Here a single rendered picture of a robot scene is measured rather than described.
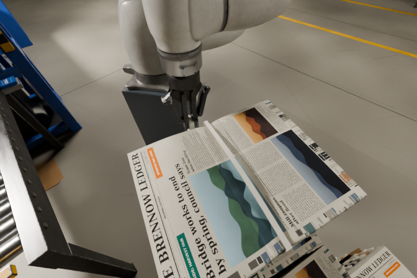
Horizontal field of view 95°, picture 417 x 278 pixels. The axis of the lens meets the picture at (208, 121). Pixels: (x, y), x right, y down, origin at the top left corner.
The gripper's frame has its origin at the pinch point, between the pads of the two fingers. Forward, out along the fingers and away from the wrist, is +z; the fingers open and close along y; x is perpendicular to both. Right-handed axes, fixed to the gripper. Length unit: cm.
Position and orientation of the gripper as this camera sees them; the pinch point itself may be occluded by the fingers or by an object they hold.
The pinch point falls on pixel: (190, 126)
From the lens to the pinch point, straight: 58.3
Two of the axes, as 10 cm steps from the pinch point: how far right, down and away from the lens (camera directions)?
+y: 8.9, -3.5, 2.9
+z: 0.2, 6.6, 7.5
